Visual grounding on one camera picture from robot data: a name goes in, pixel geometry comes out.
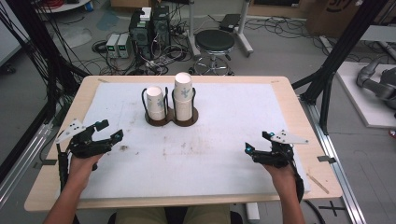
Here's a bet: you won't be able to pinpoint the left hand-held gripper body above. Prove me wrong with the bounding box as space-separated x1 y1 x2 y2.
55 119 113 159

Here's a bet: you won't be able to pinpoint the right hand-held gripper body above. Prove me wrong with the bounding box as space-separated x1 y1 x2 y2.
251 130 309 169

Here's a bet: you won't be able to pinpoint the person's left hand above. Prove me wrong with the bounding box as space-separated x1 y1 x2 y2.
66 153 104 189

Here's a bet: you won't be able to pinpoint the person's right hand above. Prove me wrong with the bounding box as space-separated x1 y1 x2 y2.
264 163 299 197

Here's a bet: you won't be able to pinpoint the white table mat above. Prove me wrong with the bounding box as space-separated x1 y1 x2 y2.
79 81 312 200

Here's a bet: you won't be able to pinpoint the black tape strip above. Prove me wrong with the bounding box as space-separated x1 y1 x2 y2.
33 159 59 170
317 155 337 164

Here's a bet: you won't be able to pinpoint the thin wooden stick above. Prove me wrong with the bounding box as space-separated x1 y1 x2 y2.
305 173 330 195

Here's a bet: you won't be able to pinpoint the white paper cup blue print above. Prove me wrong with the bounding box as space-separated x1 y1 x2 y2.
146 86 166 121
173 94 194 122
174 72 192 101

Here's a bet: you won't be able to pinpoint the grey bench power supply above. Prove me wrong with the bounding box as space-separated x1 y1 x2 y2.
117 33 132 59
105 33 121 59

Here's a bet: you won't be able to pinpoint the person's khaki trousers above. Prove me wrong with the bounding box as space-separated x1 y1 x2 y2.
114 203 232 224

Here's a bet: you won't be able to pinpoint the black computer tower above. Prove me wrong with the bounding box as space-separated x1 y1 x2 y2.
151 5 172 58
128 8 154 61

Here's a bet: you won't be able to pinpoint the white platform board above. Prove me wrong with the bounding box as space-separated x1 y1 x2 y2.
335 61 396 129

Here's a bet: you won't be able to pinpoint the white metal stand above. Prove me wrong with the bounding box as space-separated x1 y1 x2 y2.
186 0 255 60

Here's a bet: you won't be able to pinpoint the black round stool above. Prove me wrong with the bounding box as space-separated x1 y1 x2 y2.
193 29 236 77

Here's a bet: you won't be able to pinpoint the small white box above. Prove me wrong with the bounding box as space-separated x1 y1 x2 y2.
139 7 153 22

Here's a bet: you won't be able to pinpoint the black flat box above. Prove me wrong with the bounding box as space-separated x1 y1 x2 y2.
219 13 241 33

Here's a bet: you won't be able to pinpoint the white round table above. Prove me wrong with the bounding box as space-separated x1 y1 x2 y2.
35 0 92 14

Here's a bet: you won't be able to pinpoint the brown cardboard box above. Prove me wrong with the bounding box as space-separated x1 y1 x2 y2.
305 0 363 39

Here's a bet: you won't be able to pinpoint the black wire double cup holder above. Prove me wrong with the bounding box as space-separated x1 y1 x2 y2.
141 86 200 128

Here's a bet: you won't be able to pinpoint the aluminium rail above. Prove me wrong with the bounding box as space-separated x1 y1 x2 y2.
0 121 54 210
299 94 368 224

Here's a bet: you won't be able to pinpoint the tangle of floor cables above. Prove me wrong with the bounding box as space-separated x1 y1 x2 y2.
91 18 194 77

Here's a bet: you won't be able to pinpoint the black metal frame with cables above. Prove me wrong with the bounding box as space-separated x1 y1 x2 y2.
0 0 92 185

